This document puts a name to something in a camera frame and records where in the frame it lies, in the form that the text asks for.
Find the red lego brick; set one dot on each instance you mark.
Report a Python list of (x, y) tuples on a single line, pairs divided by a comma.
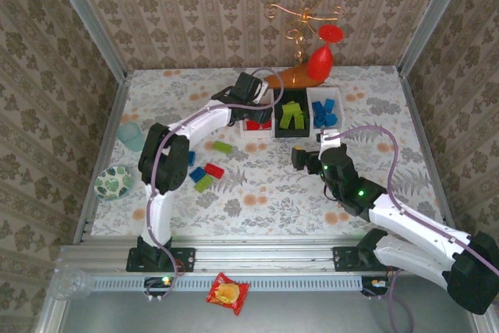
[(253, 126), (214, 170), (266, 125)]

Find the white plastic container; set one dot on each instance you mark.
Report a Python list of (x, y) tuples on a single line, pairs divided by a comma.
[(340, 112), (255, 134)]

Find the green lego brick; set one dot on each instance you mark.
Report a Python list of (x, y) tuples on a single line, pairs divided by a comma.
[(204, 183), (299, 120), (291, 107), (286, 119), (222, 147)]

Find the black plastic container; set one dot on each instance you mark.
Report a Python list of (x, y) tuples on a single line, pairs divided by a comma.
[(302, 97)]

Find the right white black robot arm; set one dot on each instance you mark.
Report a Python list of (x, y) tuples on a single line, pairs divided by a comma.
[(413, 224)]

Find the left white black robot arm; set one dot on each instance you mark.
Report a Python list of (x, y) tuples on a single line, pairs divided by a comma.
[(160, 212)]

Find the floral tablecloth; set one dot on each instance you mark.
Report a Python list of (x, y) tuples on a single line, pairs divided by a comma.
[(280, 200)]

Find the red goblet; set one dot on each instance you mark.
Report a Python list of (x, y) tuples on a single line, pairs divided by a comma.
[(319, 62)]

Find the light blue cup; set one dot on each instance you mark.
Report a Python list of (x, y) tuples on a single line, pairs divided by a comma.
[(129, 135)]

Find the black controller board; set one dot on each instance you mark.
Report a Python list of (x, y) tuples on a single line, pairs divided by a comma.
[(374, 282), (156, 284)]

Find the red snack packet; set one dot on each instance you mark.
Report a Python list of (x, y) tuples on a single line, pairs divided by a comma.
[(228, 294)]

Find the leaf patterned bowl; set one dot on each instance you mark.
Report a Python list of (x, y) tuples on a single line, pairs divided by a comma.
[(113, 184)]

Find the clear plastic cup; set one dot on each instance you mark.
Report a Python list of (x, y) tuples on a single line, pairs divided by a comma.
[(72, 282)]

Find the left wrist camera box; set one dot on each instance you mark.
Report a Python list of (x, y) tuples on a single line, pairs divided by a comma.
[(263, 91)]

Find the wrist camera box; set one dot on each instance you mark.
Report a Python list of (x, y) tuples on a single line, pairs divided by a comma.
[(327, 140), (263, 91)]

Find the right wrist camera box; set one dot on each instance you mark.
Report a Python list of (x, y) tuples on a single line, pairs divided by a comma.
[(327, 140)]

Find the aluminium side rail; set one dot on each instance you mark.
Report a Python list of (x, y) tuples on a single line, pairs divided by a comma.
[(104, 153), (411, 99)]

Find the aluminium front rail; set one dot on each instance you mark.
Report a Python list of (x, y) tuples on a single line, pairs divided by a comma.
[(265, 259)]

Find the aluminium frame post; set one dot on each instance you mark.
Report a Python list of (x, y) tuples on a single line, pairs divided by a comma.
[(432, 17), (89, 17)]

